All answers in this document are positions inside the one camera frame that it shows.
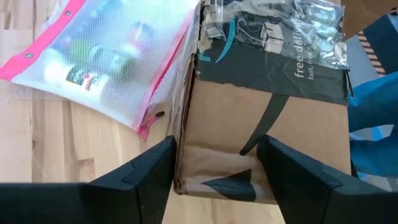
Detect green bottle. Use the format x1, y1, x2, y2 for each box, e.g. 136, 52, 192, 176
67, 37, 137, 79

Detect black printed packing tape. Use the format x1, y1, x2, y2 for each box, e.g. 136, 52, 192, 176
197, 0, 354, 106

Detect white pill bottle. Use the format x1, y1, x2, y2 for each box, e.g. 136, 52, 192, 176
43, 46, 109, 98

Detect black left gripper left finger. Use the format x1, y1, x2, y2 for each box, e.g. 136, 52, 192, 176
0, 135, 177, 224

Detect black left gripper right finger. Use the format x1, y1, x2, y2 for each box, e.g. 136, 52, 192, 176
256, 134, 398, 224

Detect white and teal toothpaste tube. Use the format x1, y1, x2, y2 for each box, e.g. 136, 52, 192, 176
124, 0, 189, 63

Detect white pouch with pink edges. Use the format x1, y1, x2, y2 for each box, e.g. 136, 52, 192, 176
0, 0, 200, 141

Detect brown cardboard shipping box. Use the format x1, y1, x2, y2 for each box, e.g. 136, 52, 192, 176
172, 0, 398, 205

